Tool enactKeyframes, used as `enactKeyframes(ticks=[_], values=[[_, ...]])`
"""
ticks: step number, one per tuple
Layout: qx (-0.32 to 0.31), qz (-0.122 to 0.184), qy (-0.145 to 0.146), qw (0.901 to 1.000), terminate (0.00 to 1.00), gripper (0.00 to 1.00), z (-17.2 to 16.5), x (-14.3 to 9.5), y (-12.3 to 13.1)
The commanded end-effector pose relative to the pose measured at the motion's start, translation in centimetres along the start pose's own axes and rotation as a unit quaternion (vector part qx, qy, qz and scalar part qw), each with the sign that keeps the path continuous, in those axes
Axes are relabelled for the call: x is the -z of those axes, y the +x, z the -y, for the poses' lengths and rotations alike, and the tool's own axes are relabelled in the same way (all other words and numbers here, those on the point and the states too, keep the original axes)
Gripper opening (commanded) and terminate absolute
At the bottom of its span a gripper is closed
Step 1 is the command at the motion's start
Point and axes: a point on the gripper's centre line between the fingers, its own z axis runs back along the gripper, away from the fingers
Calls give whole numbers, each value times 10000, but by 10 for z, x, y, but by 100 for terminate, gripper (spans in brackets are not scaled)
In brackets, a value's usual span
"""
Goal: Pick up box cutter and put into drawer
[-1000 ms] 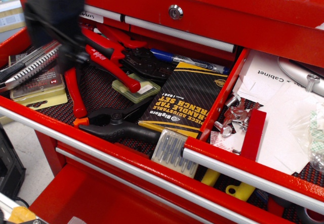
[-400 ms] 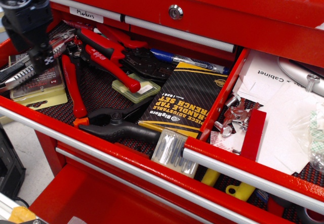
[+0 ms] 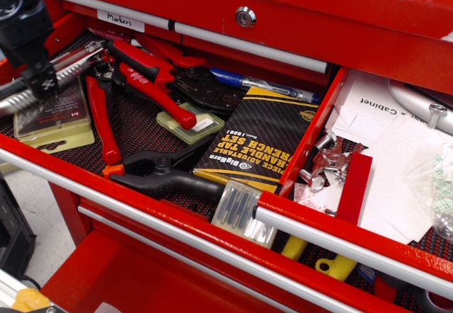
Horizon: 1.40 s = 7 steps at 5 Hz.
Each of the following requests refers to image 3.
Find red wire stripper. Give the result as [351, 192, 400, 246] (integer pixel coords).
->
[85, 54, 122, 165]

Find silver box cutter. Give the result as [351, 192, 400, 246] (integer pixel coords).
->
[1, 40, 105, 118]

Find clear plastic hardware bag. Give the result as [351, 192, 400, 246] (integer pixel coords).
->
[403, 144, 452, 241]

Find white red-print desiccant packet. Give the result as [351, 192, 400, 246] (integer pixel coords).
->
[293, 183, 343, 212]

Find drill bit set package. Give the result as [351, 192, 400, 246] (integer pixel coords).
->
[13, 79, 95, 154]

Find small yellow-green plastic case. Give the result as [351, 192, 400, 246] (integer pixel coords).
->
[156, 102, 224, 144]

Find red magnetic strip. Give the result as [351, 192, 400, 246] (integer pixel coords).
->
[336, 152, 372, 226]

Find red crimping tool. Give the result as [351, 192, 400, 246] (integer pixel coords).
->
[106, 35, 245, 130]

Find red marker pen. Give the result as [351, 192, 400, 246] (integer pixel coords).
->
[88, 28, 142, 47]

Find black yellow tap wrench box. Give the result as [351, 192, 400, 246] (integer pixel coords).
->
[195, 87, 318, 193]

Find yellow tool handle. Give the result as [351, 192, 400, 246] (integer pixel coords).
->
[281, 235, 309, 261]

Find red open drawer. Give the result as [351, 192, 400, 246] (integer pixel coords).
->
[256, 68, 452, 299]
[1, 14, 335, 244]

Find yellow handled tool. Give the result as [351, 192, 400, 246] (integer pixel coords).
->
[315, 255, 357, 282]

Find red tool chest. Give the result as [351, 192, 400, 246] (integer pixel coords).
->
[19, 0, 453, 313]

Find white cabinet manual paper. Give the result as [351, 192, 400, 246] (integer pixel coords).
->
[326, 70, 452, 244]

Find blue dry erase marker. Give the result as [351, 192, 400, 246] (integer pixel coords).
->
[210, 68, 321, 105]

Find clear blade pack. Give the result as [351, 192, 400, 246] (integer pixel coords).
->
[211, 180, 277, 249]

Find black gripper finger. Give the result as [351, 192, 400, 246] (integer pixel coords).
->
[21, 62, 59, 100]

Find red right open drawer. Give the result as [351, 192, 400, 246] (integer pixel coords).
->
[256, 68, 452, 299]

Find silver drawer handle bar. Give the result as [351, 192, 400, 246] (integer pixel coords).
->
[389, 80, 452, 134]

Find white markers label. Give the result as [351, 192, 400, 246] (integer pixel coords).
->
[97, 10, 145, 33]

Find silver cabinet lock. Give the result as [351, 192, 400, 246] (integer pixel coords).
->
[236, 6, 256, 28]

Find black crate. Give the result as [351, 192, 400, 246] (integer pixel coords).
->
[1, 175, 36, 278]

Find silver keys and bolts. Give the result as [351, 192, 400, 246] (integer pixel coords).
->
[299, 129, 365, 193]

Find black spring clamp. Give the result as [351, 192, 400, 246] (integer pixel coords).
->
[103, 136, 224, 200]

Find red left open drawer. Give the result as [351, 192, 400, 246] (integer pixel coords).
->
[1, 14, 335, 244]

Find silver bolt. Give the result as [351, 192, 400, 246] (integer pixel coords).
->
[427, 103, 447, 129]

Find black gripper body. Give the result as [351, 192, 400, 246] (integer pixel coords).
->
[1, 0, 54, 69]

